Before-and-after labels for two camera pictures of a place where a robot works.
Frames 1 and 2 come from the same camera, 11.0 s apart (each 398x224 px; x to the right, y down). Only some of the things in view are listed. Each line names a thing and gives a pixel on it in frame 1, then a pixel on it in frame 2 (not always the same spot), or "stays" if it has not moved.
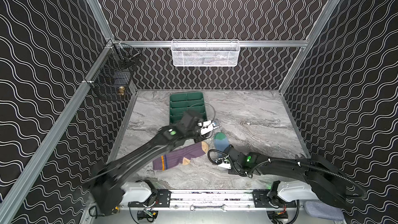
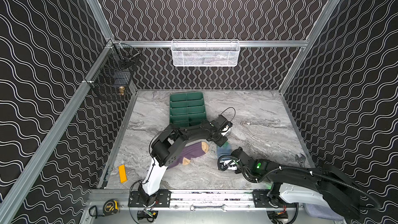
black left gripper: (197, 129) → (218, 137)
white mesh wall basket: (205, 53) stays
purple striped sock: (184, 154) stays
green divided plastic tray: (181, 102) stays
